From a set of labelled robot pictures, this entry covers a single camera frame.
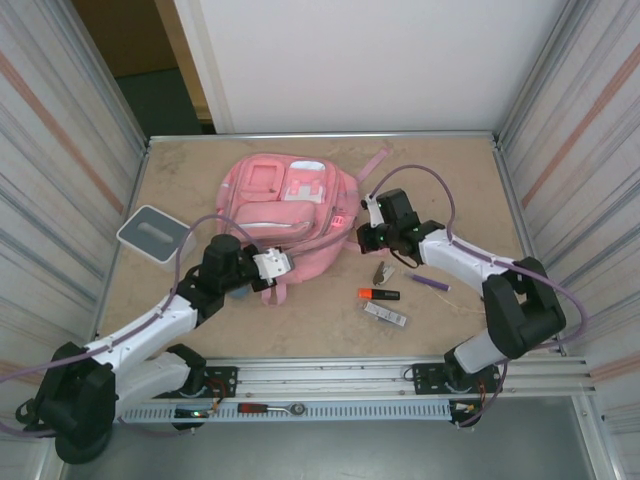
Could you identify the orange black highlighter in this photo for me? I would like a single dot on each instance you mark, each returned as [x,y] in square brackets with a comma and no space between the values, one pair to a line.
[380,295]

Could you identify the purple pen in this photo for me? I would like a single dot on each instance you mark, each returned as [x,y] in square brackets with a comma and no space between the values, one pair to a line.
[427,281]

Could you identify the pink backpack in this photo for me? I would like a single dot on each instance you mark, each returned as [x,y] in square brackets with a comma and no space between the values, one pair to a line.
[280,220]

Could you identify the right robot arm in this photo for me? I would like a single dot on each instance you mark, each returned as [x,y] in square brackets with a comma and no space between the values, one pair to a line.
[525,310]

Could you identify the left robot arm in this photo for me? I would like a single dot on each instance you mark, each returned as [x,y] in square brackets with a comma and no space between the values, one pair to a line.
[145,330]

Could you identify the white grey square box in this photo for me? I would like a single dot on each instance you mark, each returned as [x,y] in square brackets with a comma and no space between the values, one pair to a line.
[152,232]

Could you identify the small circuit board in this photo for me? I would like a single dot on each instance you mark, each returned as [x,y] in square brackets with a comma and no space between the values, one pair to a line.
[190,413]

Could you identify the black round stand base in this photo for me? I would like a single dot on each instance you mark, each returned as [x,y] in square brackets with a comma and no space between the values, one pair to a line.
[82,452]

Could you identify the brown wooden door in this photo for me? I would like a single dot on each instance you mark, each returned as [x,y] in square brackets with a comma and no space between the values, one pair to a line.
[125,35]

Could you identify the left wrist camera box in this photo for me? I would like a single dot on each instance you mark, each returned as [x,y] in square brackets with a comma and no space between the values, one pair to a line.
[274,264]

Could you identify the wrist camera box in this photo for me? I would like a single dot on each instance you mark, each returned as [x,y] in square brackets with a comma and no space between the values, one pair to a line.
[371,207]
[274,264]

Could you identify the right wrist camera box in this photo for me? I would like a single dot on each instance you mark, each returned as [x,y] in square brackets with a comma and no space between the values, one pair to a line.
[371,207]

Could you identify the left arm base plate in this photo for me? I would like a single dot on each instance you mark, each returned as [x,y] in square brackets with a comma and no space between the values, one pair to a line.
[222,381]

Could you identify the aluminium mounting rail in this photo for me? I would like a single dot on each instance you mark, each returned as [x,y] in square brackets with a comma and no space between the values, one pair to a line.
[325,375]

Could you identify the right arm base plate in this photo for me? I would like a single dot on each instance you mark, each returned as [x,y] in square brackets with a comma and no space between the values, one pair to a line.
[427,377]

